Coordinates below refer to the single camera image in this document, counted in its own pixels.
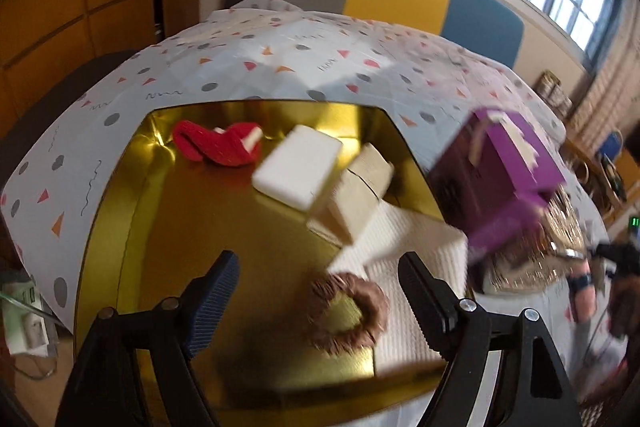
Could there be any white power strip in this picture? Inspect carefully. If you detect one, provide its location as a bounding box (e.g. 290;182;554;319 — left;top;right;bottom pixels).
2;282;51;355

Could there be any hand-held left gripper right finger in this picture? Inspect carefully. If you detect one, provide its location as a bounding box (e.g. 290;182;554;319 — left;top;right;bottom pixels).
397;252;583;427

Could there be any black chair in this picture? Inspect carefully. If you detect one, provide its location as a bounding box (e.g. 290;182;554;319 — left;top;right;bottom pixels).
0;49;141;188

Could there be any patterned plastic tablecloth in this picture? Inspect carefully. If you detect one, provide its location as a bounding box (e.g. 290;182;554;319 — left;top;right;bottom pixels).
0;0;640;427

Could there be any group of small boxes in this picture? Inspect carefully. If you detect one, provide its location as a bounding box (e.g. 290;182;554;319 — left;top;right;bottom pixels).
535;71;573;118

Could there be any white sponge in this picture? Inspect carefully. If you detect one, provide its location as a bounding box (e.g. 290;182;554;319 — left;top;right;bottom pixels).
251;124;344;210

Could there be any red doll sock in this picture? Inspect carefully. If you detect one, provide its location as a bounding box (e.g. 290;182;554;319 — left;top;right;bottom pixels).
172;120;263;166

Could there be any beige patterned curtain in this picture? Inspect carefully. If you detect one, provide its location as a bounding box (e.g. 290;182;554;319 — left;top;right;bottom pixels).
565;52;640;138

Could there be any purple cardboard box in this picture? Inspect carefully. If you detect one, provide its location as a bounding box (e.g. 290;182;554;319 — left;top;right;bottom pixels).
430;107;566;253

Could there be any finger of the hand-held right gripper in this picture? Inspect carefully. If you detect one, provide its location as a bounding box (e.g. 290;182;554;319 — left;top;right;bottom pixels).
590;243;626;278

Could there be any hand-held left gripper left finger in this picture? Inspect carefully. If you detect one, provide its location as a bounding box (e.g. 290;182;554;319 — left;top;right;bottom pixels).
55;251;240;427

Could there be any white paper napkin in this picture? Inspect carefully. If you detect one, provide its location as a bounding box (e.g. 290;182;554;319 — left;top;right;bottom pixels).
327;202;471;365

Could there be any gold metal tray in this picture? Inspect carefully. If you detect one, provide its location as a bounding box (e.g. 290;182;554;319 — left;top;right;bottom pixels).
74;99;476;418

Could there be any brown hair scrunchie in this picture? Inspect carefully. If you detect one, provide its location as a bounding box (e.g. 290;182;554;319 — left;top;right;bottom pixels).
307;272;390;352

